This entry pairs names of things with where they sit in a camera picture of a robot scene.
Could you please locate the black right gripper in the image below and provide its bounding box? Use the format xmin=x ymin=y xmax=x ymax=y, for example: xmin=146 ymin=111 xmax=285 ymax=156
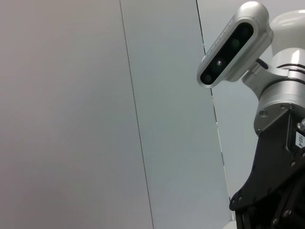
xmin=228 ymin=104 xmax=305 ymax=229

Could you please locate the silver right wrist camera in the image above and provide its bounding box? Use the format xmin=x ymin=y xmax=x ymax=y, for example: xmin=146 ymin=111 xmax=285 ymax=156
xmin=196 ymin=1 xmax=274 ymax=89

